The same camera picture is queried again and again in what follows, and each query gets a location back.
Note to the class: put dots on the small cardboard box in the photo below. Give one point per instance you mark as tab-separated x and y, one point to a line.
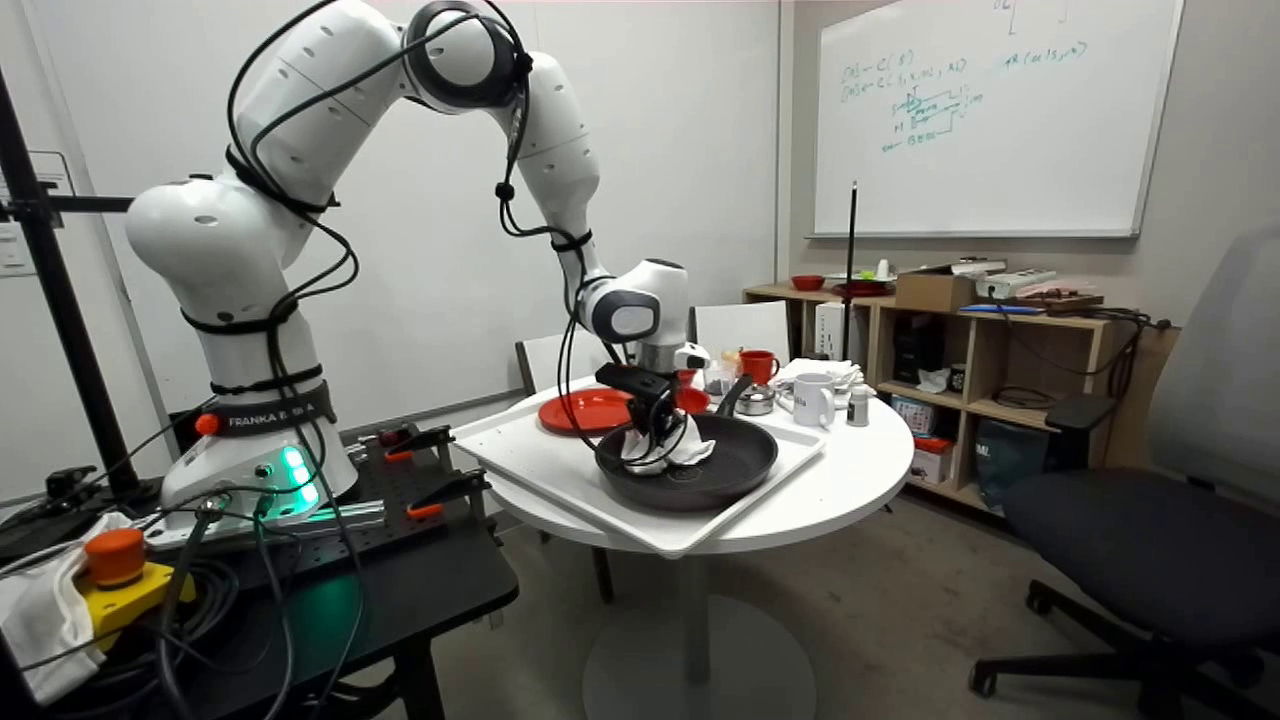
932	289

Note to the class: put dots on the whiteboard with green writing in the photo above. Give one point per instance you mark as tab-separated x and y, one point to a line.
1002	122

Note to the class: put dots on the white towel with red print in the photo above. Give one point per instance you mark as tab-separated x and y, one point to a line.
694	446

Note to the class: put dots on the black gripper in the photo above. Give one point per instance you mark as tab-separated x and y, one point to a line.
643	389

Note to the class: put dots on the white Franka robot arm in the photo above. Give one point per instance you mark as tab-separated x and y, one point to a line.
227	253

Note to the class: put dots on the grey back office chair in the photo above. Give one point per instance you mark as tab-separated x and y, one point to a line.
1162	546

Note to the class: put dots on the black metal stand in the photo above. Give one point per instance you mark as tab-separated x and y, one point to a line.
54	294

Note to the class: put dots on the red plate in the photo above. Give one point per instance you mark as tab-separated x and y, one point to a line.
583	413

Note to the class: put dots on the black perforated workbench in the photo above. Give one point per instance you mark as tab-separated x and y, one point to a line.
374	585

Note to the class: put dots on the empty red bowl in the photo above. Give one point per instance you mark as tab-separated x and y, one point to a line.
694	399

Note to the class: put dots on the wooden shelf unit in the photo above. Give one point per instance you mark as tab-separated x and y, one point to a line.
1054	347

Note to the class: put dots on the teal storage bin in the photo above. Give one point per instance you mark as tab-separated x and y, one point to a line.
1011	466

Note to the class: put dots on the red dish on shelf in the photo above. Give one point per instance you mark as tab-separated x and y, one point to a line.
867	287

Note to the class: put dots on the white cloth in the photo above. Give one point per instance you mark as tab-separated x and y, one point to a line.
42	627

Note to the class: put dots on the white chair back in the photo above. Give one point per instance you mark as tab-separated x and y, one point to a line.
743	324
553	363

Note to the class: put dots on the thin black pole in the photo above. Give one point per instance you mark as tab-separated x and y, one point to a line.
852	264

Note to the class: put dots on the round white table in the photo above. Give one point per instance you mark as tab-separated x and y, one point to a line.
852	480

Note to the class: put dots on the orange emergency stop button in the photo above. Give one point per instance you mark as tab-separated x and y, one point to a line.
117	563

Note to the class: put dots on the red mug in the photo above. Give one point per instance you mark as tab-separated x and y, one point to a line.
758	365

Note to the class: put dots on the white napkin stack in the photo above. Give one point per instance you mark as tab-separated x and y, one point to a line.
822	375

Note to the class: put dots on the black frying pan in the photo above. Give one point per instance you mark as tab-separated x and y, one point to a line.
706	486

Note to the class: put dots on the white tray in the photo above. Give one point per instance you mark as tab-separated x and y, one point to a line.
562	466

